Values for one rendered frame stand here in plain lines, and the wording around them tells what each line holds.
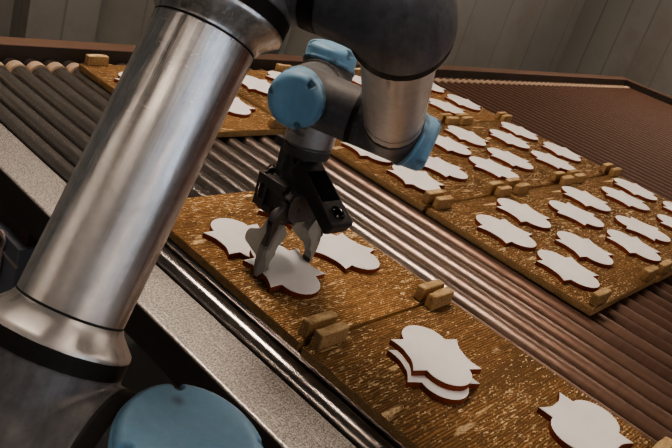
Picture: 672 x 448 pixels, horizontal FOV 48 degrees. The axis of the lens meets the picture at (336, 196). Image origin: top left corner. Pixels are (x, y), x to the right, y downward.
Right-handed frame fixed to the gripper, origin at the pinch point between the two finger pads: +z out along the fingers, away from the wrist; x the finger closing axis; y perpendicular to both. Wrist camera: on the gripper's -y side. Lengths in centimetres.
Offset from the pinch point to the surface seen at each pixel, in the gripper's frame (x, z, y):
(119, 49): -30, -4, 102
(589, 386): -32, 5, -40
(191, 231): 6.7, 0.6, 15.8
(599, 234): -96, 2, -10
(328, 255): -11.3, 0.4, 1.4
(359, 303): -7.1, 1.8, -10.4
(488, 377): -12.7, 2.8, -32.0
